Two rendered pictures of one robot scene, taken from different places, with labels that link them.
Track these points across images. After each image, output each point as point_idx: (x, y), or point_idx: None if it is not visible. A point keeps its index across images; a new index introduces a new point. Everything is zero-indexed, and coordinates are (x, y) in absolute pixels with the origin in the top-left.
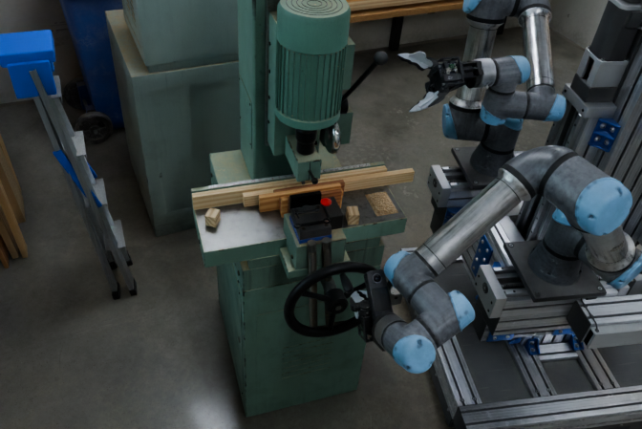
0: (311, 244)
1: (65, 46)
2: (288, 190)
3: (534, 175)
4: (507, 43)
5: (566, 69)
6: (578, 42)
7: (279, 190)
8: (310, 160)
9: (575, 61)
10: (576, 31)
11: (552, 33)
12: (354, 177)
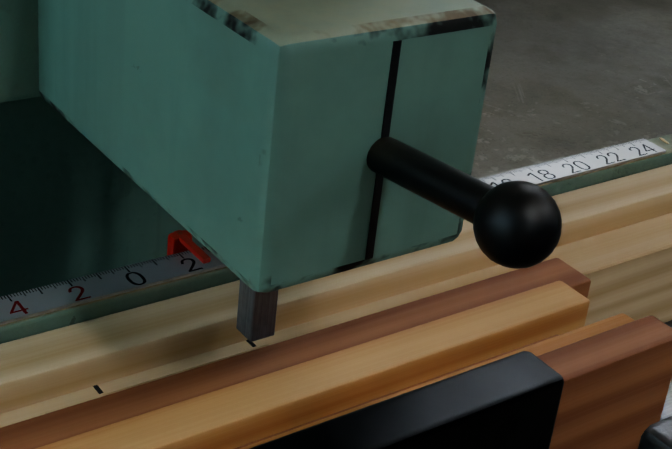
0: None
1: None
2: (153, 414)
3: None
4: None
5: (659, 29)
6: None
7: (47, 432)
8: (402, 23)
9: (670, 13)
10: None
11: None
12: (606, 238)
